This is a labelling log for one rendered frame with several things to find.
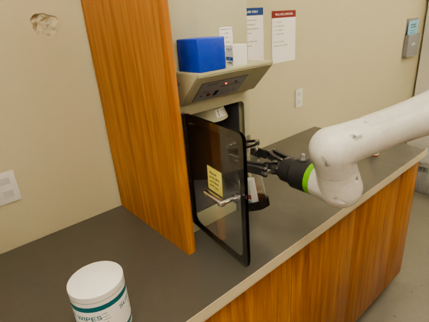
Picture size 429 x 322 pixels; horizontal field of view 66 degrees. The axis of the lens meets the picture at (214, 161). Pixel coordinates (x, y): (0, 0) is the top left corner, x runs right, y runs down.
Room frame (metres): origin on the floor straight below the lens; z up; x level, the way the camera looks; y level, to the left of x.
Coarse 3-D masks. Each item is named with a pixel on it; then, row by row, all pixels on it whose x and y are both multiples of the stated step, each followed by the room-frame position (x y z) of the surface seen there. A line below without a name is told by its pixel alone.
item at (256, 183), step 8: (248, 144) 1.00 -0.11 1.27; (248, 152) 1.00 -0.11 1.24; (256, 152) 1.02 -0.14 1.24; (256, 160) 1.01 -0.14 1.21; (248, 176) 0.99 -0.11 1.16; (256, 176) 0.99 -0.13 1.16; (248, 184) 0.99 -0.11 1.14; (256, 184) 0.98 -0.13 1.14; (264, 184) 1.01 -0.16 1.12; (248, 192) 0.98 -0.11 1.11; (256, 192) 0.98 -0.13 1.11; (264, 192) 0.99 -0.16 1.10; (248, 200) 0.98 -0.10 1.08; (256, 200) 0.97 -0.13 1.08
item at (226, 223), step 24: (192, 120) 0.95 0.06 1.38; (192, 144) 0.97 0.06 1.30; (216, 144) 0.85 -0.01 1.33; (240, 144) 0.76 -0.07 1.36; (192, 168) 0.98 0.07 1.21; (216, 168) 0.85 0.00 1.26; (240, 168) 0.76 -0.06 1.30; (240, 192) 0.76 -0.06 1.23; (216, 216) 0.87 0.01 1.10; (240, 216) 0.77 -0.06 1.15; (216, 240) 0.88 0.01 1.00; (240, 240) 0.77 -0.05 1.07
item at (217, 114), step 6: (216, 108) 1.16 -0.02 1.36; (222, 108) 1.18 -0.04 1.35; (192, 114) 1.14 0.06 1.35; (198, 114) 1.13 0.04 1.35; (204, 114) 1.13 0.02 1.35; (210, 114) 1.13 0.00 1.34; (216, 114) 1.14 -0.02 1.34; (222, 114) 1.16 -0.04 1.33; (210, 120) 1.13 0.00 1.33; (216, 120) 1.13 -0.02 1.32
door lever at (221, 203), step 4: (204, 192) 0.82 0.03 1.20; (208, 192) 0.81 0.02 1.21; (208, 196) 0.80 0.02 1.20; (212, 196) 0.79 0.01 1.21; (216, 196) 0.79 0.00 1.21; (232, 196) 0.79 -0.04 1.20; (236, 196) 0.78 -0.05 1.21; (212, 200) 0.79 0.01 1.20; (216, 200) 0.77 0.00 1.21; (220, 200) 0.77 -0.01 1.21; (224, 200) 0.77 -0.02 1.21; (228, 200) 0.77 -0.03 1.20; (232, 200) 0.77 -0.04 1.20; (236, 200) 0.77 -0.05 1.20; (220, 204) 0.75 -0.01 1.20; (224, 204) 0.76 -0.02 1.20
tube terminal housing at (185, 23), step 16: (176, 0) 1.04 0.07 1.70; (192, 0) 1.08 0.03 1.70; (208, 0) 1.12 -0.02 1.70; (224, 0) 1.16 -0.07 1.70; (240, 0) 1.20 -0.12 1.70; (176, 16) 1.04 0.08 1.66; (192, 16) 1.07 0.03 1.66; (208, 16) 1.11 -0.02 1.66; (224, 16) 1.15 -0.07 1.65; (240, 16) 1.20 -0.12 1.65; (176, 32) 1.03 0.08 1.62; (192, 32) 1.07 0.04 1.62; (208, 32) 1.11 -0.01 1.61; (240, 32) 1.20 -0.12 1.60; (176, 48) 1.03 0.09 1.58; (176, 64) 1.03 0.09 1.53; (224, 96) 1.14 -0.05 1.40; (240, 96) 1.19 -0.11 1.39; (192, 112) 1.05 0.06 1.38; (240, 112) 1.22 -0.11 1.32; (240, 128) 1.22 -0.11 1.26
